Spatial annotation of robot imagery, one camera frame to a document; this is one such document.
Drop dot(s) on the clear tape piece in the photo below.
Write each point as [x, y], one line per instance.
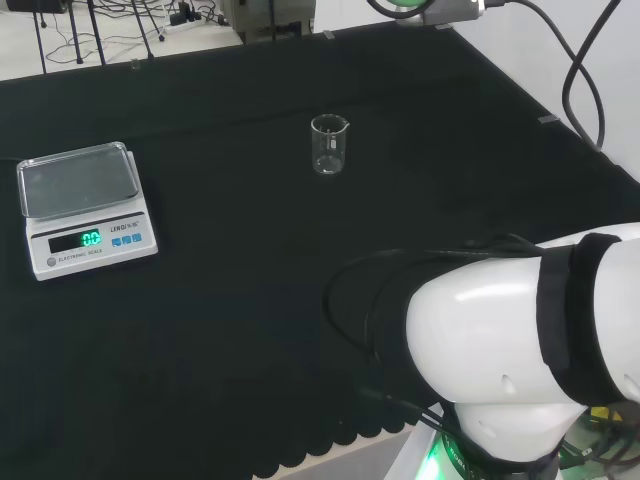
[328, 34]
[548, 119]
[134, 64]

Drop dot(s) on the black tripod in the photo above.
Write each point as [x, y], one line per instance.
[145, 30]
[75, 30]

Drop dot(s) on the clear glass beaker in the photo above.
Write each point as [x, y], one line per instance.
[328, 150]

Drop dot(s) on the grey equipment box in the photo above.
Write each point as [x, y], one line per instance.
[275, 20]

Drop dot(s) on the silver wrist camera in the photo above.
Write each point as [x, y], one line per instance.
[445, 12]

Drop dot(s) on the white power strip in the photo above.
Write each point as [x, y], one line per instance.
[186, 22]

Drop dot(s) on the white electronic balance steel pan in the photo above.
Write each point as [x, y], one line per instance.
[95, 240]

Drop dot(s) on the black bench cloth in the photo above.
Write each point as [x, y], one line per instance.
[225, 325]

